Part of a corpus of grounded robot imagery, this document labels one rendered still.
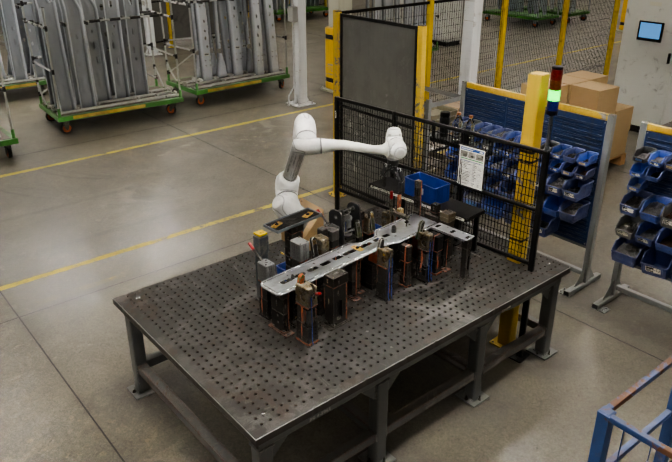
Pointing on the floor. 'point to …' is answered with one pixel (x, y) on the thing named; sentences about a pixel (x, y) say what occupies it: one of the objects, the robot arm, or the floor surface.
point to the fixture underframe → (373, 425)
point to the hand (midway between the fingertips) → (391, 187)
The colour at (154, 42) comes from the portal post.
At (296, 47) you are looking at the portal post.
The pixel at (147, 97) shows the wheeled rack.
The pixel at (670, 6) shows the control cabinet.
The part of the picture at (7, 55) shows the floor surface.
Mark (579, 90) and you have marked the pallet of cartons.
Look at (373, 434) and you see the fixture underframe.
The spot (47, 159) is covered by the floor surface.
